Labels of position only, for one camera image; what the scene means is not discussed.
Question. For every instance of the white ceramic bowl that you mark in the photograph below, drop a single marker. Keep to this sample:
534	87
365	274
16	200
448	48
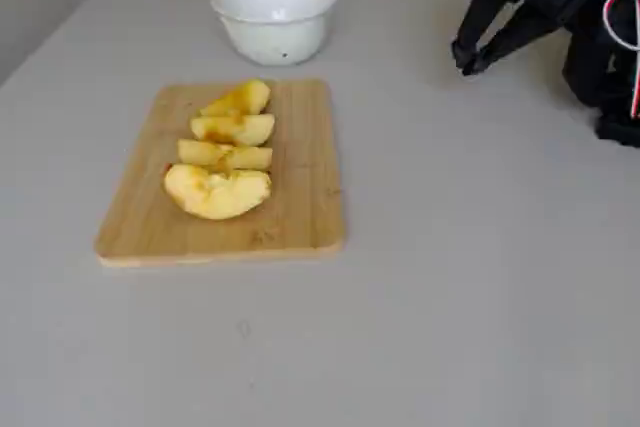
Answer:
275	32

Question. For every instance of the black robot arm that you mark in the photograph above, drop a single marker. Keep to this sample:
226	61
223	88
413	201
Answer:
590	77

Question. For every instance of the wooden cutting board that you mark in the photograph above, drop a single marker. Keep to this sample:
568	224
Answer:
305	207

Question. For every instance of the large apple slice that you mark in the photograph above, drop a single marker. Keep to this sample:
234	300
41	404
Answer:
215	197

